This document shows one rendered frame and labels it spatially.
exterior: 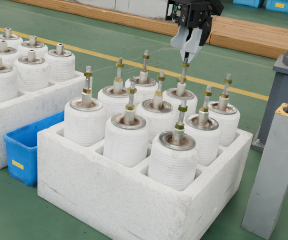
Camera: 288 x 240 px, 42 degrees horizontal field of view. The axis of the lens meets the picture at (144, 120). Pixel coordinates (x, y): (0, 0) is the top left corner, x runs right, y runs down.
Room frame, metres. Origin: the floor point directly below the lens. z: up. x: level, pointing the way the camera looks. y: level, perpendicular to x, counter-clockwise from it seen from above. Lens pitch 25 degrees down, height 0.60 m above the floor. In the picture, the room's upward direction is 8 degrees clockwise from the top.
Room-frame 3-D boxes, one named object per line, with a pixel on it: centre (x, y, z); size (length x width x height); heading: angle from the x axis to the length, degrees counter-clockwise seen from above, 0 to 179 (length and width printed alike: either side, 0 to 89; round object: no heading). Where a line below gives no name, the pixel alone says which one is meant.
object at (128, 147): (0.71, 0.03, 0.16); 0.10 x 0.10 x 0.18
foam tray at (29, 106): (1.08, 0.45, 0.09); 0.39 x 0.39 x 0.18; 62
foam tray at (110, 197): (0.81, -0.03, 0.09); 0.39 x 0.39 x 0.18; 60
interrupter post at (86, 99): (0.77, 0.13, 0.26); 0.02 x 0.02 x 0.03
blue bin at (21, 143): (0.91, 0.23, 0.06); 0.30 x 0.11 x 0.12; 150
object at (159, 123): (0.81, -0.03, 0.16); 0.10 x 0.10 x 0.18
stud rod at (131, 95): (0.71, 0.03, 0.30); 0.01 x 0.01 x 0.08
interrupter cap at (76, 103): (0.77, 0.13, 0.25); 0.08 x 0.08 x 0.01
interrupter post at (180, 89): (0.91, -0.09, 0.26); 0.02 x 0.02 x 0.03
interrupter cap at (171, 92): (0.91, -0.09, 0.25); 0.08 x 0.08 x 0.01
